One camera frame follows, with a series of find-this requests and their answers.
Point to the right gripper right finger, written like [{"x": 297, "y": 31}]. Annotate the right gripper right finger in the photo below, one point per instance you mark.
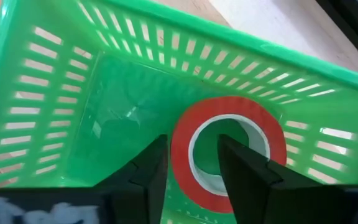
[{"x": 247, "y": 186}]

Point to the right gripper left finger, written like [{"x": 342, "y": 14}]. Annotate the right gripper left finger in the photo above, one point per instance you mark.
[{"x": 149, "y": 174}]

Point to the red tape roll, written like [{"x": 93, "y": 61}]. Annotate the red tape roll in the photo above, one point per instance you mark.
[{"x": 182, "y": 137}]

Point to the green plastic basket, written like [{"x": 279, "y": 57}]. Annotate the green plastic basket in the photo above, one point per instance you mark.
[{"x": 120, "y": 102}]

